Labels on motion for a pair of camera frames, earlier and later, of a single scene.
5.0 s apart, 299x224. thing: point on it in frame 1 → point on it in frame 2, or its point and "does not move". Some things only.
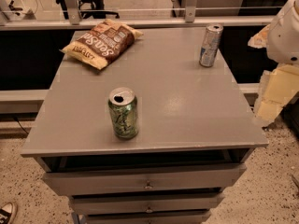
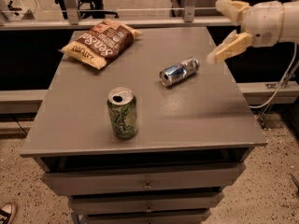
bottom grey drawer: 147,217 does not move
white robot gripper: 284,36 → 263,22
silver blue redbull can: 210,45 → 177,73
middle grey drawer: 144,203 does not move
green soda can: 122,106 does not move
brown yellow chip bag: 104,44 does not move
